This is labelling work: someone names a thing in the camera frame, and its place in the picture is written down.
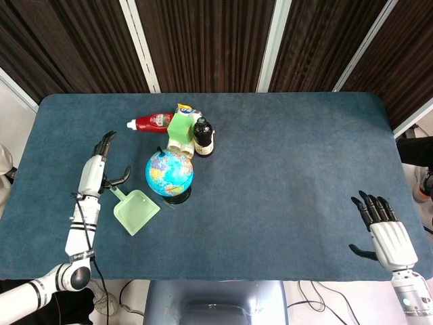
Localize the black trouser leg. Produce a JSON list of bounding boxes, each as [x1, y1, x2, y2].
[[396, 134, 433, 167]]

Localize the red ketchup bottle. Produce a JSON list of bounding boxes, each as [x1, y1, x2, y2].
[[126, 112, 175, 134]]

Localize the black floor cables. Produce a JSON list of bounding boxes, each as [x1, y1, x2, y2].
[[287, 280, 361, 325], [116, 279, 150, 316]]

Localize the beige rounded object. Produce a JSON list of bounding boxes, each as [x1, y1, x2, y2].
[[0, 143, 17, 218]]

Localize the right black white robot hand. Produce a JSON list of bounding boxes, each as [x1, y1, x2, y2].
[[348, 190, 419, 272]]

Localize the light green plastic dustpan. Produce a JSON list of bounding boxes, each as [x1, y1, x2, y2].
[[110, 187, 162, 237]]

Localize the blue globe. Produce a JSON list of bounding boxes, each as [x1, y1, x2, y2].
[[145, 146, 195, 205]]

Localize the white yellow snack bag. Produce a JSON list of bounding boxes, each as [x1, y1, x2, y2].
[[175, 102, 205, 121]]

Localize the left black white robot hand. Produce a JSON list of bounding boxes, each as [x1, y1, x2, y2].
[[78, 131, 132, 198]]

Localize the grey orange shoe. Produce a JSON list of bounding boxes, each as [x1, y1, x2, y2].
[[413, 166, 433, 204]]

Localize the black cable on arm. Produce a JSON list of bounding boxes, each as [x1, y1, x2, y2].
[[70, 192, 111, 325]]

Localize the blue tablecloth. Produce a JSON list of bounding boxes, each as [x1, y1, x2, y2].
[[0, 91, 431, 282]]

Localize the brown ribbed wall panel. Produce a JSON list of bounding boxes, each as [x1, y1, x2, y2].
[[135, 0, 277, 93], [341, 0, 433, 131], [0, 0, 151, 104], [269, 0, 388, 93]]

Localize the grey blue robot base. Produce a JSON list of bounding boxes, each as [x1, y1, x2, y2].
[[143, 280, 289, 325]]

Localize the white partition post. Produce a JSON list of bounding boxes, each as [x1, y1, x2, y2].
[[118, 0, 162, 93], [332, 0, 398, 93], [256, 0, 289, 93], [393, 100, 433, 139], [0, 66, 39, 113]]

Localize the dark glass bottle with label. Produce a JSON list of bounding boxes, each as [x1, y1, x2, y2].
[[192, 116, 215, 158]]

